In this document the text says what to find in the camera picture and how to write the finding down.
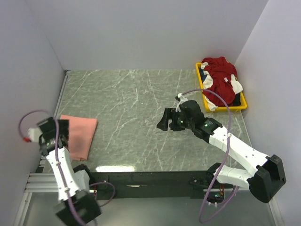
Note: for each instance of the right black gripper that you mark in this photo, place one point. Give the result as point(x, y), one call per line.
point(171, 119)

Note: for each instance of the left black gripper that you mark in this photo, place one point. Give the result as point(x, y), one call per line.
point(61, 127)

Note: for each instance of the pink t shirt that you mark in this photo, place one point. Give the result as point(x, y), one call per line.
point(81, 132)

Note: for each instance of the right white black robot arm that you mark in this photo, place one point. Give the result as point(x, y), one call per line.
point(263, 175)

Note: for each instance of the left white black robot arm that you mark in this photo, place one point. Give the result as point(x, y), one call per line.
point(76, 207)

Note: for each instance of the dark red t shirt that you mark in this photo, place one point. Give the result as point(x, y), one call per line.
point(218, 72)

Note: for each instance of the black garment in bin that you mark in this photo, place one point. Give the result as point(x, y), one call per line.
point(237, 100)

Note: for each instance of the white t shirt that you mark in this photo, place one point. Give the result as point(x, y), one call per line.
point(237, 87)

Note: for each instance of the black base crossbar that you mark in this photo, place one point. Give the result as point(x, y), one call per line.
point(161, 184)

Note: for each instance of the yellow plastic bin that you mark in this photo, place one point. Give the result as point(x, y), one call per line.
point(241, 107)

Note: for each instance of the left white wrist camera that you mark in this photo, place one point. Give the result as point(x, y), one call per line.
point(33, 135)

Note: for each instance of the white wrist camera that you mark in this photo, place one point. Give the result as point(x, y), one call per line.
point(180, 98)
point(33, 135)

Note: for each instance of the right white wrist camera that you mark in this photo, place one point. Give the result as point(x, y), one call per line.
point(180, 98)

